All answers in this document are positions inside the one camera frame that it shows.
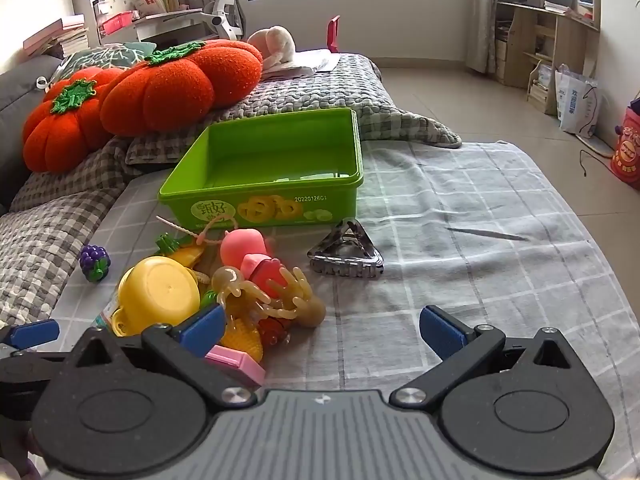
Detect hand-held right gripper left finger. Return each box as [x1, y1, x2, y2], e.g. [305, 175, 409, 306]
[70, 304, 257, 407]

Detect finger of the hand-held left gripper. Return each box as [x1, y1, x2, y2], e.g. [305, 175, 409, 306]
[0, 319, 68, 361]

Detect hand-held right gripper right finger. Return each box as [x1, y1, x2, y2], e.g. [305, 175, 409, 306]
[390, 305, 583, 407]

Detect pink box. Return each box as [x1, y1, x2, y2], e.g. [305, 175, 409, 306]
[205, 345, 267, 388]

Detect purple toy grapes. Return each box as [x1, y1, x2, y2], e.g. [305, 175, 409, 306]
[80, 244, 112, 283]

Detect green plastic bin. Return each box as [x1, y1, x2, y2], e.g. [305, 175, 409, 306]
[158, 107, 364, 229]

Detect yellow toy corn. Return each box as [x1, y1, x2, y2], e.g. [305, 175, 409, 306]
[220, 315, 264, 363]

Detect grey grid bed sheet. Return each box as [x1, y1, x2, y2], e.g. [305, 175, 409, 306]
[50, 140, 636, 480]

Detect yellow toy pot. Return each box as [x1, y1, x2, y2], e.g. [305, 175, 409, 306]
[111, 256, 202, 337]

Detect small red toy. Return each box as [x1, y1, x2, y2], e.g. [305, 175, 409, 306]
[257, 317, 291, 346]

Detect red pink toy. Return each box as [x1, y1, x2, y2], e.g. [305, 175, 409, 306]
[241, 254, 283, 293]

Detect red toy ball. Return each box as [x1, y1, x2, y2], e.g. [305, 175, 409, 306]
[220, 228, 275, 267]

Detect metal triangular cutter mold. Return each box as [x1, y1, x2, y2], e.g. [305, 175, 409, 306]
[307, 217, 385, 278]

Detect small orange pumpkin cushion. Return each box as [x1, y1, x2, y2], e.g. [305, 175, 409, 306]
[22, 67, 126, 173]

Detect grey sofa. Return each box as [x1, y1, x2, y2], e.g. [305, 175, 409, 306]
[0, 55, 63, 216]

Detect large orange pumpkin cushion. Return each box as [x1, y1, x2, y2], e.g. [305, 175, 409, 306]
[100, 40, 264, 137]

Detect grey checkered quilt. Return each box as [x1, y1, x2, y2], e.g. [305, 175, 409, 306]
[0, 52, 463, 328]

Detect red printed bag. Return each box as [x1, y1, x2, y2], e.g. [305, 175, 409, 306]
[611, 97, 640, 188]

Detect white paper bag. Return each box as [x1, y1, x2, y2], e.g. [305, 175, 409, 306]
[556, 64, 599, 138]

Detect small wooden rack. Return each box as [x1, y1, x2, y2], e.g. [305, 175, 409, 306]
[527, 60, 558, 113]

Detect teal patterned cushion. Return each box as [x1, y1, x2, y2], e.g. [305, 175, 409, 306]
[47, 41, 158, 96]

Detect white papers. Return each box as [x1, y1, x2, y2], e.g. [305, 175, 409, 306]
[262, 50, 341, 78]

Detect pink white plush toy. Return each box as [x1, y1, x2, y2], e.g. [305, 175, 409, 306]
[246, 25, 297, 72]

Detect stack of books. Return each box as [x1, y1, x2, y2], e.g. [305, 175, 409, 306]
[24, 15, 91, 58]

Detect wooden desk shelf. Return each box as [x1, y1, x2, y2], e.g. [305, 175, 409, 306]
[495, 0, 601, 96]

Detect pink basket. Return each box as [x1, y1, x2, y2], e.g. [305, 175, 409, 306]
[100, 11, 133, 33]

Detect grey curtain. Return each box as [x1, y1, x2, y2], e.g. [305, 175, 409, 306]
[465, 0, 501, 73]

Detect beige string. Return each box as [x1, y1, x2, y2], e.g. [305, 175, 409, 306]
[156, 212, 241, 248]

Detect black cable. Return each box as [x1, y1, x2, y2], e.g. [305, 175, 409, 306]
[580, 135, 616, 178]

